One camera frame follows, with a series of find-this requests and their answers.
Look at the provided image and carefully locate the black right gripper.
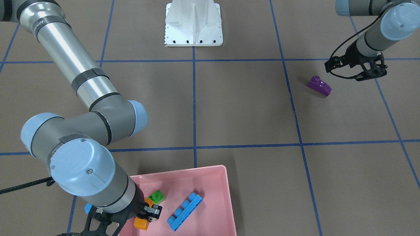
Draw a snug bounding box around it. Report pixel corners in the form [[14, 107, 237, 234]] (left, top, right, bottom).
[[69, 185, 162, 236]]

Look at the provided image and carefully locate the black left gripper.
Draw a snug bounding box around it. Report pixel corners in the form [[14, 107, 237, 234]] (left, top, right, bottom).
[[324, 42, 388, 82]]

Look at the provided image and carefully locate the orange sloped block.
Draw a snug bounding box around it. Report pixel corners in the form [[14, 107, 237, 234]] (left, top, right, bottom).
[[134, 197, 154, 230]]

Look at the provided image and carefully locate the green two-stud block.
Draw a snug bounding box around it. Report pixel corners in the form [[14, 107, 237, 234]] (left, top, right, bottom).
[[148, 190, 166, 205]]

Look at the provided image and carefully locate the long blue four-stud block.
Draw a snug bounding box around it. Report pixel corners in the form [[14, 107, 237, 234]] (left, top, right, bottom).
[[167, 192, 203, 231]]

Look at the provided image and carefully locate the purple sloped block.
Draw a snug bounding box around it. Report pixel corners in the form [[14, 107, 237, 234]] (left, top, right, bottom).
[[306, 76, 332, 97]]

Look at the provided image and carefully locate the small blue single-stud block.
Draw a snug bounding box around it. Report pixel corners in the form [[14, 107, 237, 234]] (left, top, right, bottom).
[[84, 203, 93, 214]]

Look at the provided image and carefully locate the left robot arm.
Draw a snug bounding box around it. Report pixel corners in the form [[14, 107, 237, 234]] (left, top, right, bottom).
[[325, 0, 420, 82]]

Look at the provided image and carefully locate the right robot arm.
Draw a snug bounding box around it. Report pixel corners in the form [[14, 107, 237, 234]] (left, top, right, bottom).
[[1, 0, 162, 236]]

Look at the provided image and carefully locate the pink plastic box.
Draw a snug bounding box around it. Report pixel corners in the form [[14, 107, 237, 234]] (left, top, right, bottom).
[[120, 165, 237, 236]]

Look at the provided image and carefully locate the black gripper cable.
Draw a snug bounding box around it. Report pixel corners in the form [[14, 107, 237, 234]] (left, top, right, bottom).
[[328, 10, 389, 80]]

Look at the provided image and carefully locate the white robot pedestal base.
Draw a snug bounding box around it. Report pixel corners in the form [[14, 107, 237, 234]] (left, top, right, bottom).
[[164, 0, 223, 47]]

